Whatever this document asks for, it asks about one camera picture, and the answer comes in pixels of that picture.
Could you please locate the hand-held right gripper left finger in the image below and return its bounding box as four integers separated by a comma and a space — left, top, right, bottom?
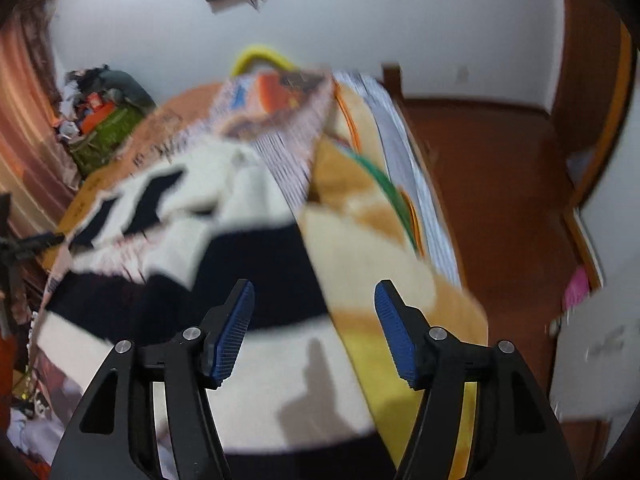
49, 279, 256, 480

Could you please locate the black tripod stand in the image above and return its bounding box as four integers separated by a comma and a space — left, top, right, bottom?
0, 192, 68, 341

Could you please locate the yellow hoop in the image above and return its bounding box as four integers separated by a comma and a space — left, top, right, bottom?
231, 46, 296, 77

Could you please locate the brown wooden door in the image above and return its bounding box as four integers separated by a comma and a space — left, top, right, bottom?
550, 0, 635, 206

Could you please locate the yellow and tan blanket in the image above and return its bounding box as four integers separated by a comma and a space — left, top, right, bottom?
250, 71, 463, 288

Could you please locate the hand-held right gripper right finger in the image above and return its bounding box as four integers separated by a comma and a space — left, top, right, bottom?
374, 280, 591, 480

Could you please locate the pile of clutter and bags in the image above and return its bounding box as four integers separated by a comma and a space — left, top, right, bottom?
52, 65, 158, 178

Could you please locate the striped orange curtain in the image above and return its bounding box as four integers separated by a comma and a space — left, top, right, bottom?
0, 0, 83, 241

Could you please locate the black and white striped garment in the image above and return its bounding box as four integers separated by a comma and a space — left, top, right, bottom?
31, 136, 401, 480

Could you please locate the bed with striped sheet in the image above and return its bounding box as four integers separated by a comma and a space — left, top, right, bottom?
60, 67, 488, 476

